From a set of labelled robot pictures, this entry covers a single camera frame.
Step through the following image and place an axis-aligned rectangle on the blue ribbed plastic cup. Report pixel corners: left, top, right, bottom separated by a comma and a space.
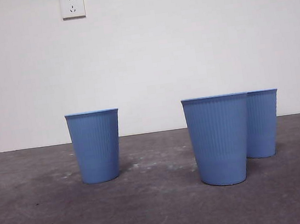
179, 90, 260, 191
237, 87, 286, 160
64, 107, 128, 187

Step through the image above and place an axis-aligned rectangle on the white wall socket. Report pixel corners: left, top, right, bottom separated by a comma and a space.
59, 0, 87, 21

